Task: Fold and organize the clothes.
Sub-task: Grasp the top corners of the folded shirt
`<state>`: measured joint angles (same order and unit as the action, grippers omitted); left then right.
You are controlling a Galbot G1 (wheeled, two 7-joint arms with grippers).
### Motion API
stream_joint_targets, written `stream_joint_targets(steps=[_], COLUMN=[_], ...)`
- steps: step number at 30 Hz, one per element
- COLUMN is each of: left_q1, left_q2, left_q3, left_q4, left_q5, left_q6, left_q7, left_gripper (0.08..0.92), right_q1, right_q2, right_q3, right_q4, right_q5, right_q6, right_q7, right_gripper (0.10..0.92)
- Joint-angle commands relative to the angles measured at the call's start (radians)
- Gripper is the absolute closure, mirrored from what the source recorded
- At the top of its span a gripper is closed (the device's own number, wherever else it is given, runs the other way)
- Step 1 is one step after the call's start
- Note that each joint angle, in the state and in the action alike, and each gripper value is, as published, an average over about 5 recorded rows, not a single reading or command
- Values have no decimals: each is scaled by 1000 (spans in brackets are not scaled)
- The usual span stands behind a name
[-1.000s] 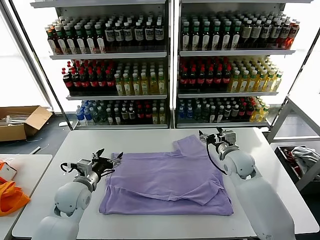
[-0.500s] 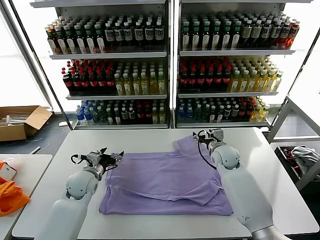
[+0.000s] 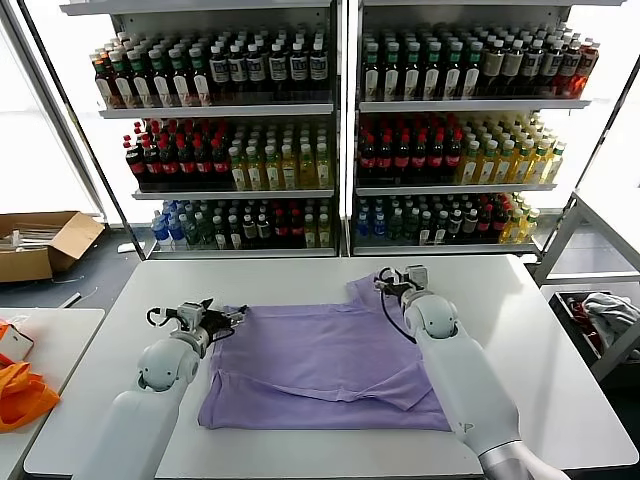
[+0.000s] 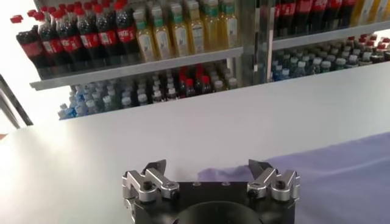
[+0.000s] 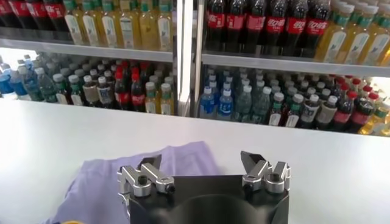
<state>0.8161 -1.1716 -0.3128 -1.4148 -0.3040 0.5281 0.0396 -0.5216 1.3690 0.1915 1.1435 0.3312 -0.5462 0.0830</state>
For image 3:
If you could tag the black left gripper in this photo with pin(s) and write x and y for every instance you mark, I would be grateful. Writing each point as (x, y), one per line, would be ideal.
(217, 321)

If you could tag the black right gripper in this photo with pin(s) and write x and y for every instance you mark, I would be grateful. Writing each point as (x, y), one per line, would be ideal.
(397, 291)

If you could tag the purple t-shirt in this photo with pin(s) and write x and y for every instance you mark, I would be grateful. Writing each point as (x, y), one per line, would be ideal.
(310, 360)

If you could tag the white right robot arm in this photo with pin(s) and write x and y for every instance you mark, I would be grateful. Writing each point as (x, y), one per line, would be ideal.
(465, 380)

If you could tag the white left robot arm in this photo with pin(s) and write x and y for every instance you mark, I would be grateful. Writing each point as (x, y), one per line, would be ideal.
(130, 425)

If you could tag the blue water bottle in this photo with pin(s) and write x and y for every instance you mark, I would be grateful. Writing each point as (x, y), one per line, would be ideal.
(177, 234)
(380, 226)
(364, 226)
(161, 233)

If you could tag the green drink bottle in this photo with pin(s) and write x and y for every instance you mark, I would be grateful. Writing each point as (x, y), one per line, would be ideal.
(192, 231)
(396, 226)
(206, 231)
(411, 226)

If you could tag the small dark drink bottle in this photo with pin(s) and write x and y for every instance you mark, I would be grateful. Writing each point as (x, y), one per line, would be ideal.
(470, 223)
(220, 232)
(455, 223)
(235, 232)
(440, 228)
(264, 229)
(425, 228)
(250, 229)

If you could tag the small yellow drink bottle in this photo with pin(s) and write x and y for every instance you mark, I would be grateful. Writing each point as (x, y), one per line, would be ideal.
(529, 227)
(311, 232)
(512, 228)
(325, 232)

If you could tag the small cola bottle red cap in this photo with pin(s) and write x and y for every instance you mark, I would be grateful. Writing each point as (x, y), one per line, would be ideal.
(296, 229)
(499, 222)
(484, 223)
(281, 229)

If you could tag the yellow juice bottle green label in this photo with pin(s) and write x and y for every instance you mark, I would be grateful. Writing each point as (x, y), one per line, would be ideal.
(505, 167)
(554, 166)
(272, 173)
(255, 173)
(469, 168)
(239, 173)
(522, 167)
(539, 167)
(289, 172)
(487, 168)
(324, 171)
(307, 172)

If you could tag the small white floor object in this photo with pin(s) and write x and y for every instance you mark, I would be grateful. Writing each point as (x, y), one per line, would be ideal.
(127, 247)

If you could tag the white floor strip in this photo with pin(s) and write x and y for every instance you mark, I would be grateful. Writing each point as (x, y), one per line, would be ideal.
(72, 299)

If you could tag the dark slanted window bar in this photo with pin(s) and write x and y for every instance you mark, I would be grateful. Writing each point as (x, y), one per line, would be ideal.
(117, 201)
(607, 128)

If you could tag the white side table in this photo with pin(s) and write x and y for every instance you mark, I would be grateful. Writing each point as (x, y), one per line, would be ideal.
(65, 338)

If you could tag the black storage bin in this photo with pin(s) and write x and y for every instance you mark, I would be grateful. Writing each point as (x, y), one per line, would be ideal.
(562, 306)

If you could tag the red garment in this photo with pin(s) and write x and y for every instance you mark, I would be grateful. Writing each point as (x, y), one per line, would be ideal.
(580, 311)

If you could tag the grey metal shelf rack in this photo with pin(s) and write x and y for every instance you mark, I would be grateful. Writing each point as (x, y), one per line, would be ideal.
(215, 109)
(475, 104)

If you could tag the open cardboard box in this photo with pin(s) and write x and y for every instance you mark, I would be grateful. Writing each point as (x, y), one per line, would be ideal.
(30, 266)

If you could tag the grey window pillar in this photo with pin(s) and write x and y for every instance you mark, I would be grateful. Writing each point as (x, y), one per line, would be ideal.
(77, 163)

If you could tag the orange white carton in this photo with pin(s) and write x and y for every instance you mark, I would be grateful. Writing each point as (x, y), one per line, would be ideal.
(15, 343)

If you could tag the dark drink bottle blue label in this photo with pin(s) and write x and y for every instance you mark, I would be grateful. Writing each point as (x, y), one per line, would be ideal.
(278, 71)
(318, 68)
(238, 71)
(570, 66)
(533, 66)
(220, 71)
(298, 68)
(552, 66)
(256, 71)

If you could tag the orange cloth bag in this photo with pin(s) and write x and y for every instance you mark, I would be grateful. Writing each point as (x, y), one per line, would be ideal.
(25, 398)

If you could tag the grey white garment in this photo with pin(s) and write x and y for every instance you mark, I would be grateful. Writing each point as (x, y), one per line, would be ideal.
(610, 313)

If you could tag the dark drink bottle beige label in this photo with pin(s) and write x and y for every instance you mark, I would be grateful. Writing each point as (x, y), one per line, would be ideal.
(512, 66)
(492, 66)

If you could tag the red drink bottle white cap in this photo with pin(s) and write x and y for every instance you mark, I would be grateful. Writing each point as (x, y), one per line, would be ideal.
(586, 68)

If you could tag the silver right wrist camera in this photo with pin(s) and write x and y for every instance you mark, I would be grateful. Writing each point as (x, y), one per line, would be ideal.
(417, 277)

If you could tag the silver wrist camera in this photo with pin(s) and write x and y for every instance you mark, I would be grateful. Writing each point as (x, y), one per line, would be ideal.
(190, 315)
(417, 277)

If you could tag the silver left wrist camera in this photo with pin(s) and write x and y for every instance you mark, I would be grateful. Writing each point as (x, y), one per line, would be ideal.
(190, 315)

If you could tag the grey metal frame table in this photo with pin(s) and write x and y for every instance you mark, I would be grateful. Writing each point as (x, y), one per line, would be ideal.
(555, 238)

